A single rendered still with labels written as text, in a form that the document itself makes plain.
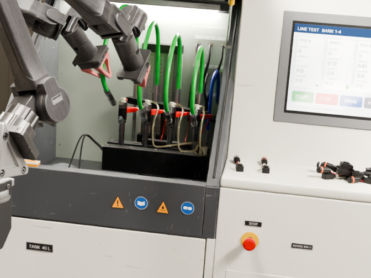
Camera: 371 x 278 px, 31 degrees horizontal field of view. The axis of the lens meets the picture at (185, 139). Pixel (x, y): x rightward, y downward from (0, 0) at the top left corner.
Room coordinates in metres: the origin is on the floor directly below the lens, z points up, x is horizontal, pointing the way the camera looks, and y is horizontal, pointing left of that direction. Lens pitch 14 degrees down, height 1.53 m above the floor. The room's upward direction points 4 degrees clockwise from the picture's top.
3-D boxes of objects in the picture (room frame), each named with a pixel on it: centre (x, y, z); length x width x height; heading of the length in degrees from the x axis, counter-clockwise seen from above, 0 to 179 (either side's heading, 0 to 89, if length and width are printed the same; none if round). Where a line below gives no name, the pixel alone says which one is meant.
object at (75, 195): (1.90, 0.24, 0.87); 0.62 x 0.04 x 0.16; 83
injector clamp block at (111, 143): (2.13, 0.09, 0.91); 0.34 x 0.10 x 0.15; 83
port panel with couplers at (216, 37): (2.37, -0.06, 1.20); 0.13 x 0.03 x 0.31; 83
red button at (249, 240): (1.81, -0.20, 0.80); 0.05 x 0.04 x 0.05; 83
